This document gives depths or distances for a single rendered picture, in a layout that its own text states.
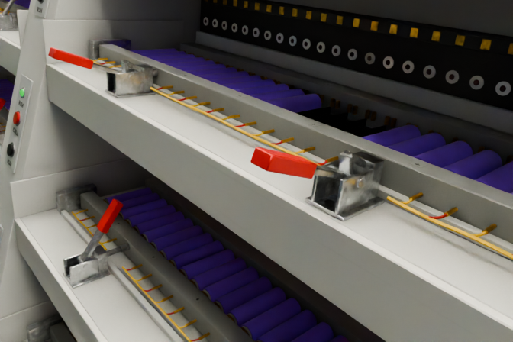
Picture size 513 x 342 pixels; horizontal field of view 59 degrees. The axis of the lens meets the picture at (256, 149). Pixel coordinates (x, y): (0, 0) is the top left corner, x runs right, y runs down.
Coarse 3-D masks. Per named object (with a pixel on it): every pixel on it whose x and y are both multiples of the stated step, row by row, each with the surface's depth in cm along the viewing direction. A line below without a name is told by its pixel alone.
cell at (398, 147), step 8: (424, 136) 33; (432, 136) 33; (440, 136) 34; (392, 144) 31; (400, 144) 31; (408, 144) 31; (416, 144) 32; (424, 144) 32; (432, 144) 33; (440, 144) 33; (400, 152) 30; (408, 152) 31; (416, 152) 31; (424, 152) 32
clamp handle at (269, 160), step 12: (252, 156) 21; (264, 156) 20; (276, 156) 20; (288, 156) 21; (300, 156) 23; (348, 156) 25; (264, 168) 20; (276, 168) 20; (288, 168) 21; (300, 168) 22; (312, 168) 22; (324, 168) 24; (348, 168) 25
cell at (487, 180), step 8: (504, 168) 28; (512, 168) 29; (488, 176) 27; (496, 176) 27; (504, 176) 27; (512, 176) 28; (488, 184) 26; (496, 184) 26; (504, 184) 27; (512, 184) 27
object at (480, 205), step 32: (160, 64) 47; (192, 96) 41; (224, 96) 38; (256, 128) 36; (288, 128) 33; (320, 128) 31; (384, 160) 27; (416, 160) 27; (416, 192) 26; (448, 192) 25; (480, 192) 24; (448, 224) 23; (480, 224) 24; (512, 224) 22; (512, 256) 21
